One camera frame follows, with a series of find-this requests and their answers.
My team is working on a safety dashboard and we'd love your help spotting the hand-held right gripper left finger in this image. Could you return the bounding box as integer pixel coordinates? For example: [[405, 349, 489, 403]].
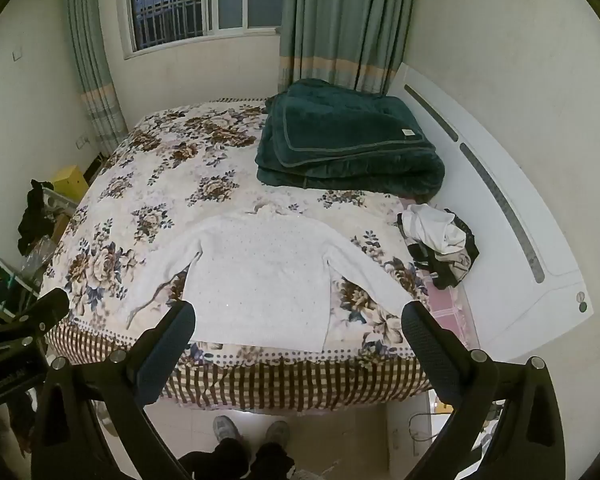
[[30, 300, 197, 480]]

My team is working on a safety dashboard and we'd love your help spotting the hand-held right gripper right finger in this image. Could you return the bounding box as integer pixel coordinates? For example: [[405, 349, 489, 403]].
[[401, 301, 567, 480]]

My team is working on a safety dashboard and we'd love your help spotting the white knit sweater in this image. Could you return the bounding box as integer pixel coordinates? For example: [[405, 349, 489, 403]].
[[117, 210, 416, 353]]

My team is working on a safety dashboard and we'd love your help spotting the clear plastic bag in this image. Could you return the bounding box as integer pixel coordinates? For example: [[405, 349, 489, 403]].
[[22, 237, 57, 281]]

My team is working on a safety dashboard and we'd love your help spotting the cardboard box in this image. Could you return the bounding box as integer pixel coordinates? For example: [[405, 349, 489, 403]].
[[50, 210, 72, 247]]

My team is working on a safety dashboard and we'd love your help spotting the black cloth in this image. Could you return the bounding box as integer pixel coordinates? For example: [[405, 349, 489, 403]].
[[17, 179, 56, 256]]

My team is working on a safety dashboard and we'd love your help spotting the person's grey shoe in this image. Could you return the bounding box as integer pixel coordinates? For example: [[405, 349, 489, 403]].
[[264, 420, 291, 448], [213, 415, 242, 444]]

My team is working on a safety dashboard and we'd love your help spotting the white plastic rack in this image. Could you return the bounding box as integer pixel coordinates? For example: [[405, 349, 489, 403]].
[[42, 187, 79, 212]]

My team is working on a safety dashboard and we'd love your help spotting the yellow box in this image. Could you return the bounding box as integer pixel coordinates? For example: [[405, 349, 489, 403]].
[[54, 165, 90, 201]]

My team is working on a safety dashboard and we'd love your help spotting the white bed headboard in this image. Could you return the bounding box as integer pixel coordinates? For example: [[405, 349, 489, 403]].
[[387, 62, 593, 361]]

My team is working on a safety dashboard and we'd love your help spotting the bed with floral bedspread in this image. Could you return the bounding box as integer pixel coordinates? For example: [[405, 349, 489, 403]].
[[40, 97, 476, 413]]

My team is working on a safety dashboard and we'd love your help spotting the dark green plush blanket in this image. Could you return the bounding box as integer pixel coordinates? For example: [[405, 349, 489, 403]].
[[255, 78, 446, 198]]

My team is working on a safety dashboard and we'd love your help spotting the narrow green striped curtain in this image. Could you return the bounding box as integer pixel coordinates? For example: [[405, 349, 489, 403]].
[[65, 0, 128, 156]]

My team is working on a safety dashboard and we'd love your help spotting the barred sliding window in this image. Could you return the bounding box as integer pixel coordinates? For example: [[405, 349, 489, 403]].
[[122, 0, 286, 58]]

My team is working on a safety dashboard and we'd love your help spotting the wide green striped curtain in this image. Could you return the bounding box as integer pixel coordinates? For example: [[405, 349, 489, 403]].
[[278, 0, 421, 96]]

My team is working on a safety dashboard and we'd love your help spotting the black floor cable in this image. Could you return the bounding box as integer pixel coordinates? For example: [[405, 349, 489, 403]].
[[409, 412, 440, 442]]

